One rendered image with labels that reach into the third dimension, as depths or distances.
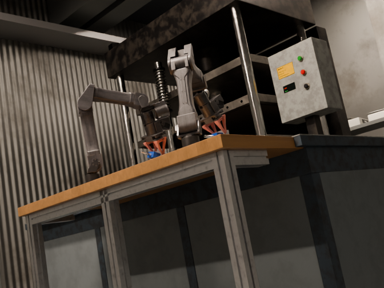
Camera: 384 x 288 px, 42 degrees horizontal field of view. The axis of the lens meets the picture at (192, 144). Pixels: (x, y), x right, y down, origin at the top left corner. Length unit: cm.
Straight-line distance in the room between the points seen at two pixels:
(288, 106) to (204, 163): 144
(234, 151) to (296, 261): 51
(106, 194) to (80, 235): 98
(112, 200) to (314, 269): 73
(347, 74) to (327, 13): 67
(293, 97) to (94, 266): 140
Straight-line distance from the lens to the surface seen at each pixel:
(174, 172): 156
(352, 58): 513
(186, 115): 177
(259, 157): 156
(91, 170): 216
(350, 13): 524
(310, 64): 280
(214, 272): 205
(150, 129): 225
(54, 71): 451
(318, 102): 275
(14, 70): 432
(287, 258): 181
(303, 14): 355
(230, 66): 311
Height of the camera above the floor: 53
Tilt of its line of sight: 11 degrees up
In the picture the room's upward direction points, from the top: 10 degrees counter-clockwise
